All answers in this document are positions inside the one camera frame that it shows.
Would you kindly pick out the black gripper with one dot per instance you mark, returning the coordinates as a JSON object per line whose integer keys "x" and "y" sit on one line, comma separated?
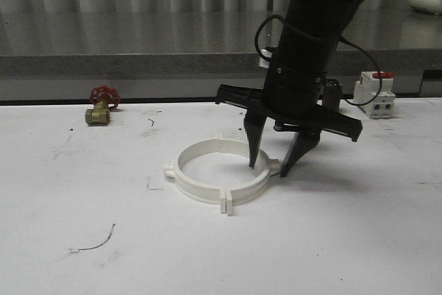
{"x": 289, "y": 96}

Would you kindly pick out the white clamp half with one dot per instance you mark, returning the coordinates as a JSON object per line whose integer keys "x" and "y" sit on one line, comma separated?
{"x": 243, "y": 193}
{"x": 194, "y": 189}

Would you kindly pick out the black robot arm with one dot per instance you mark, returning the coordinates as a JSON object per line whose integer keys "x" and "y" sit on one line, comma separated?
{"x": 311, "y": 32}

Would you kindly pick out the dark brown pipe coupling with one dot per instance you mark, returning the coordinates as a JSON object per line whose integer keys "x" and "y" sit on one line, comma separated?
{"x": 332, "y": 94}

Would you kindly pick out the brass valve red handwheel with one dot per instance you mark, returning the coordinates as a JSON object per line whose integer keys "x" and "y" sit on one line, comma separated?
{"x": 104, "y": 99}

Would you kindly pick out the grey stone counter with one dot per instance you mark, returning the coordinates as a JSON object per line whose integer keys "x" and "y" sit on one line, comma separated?
{"x": 117, "y": 45}

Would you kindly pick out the white circuit breaker red switch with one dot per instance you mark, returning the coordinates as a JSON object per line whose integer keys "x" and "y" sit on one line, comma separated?
{"x": 365, "y": 94}

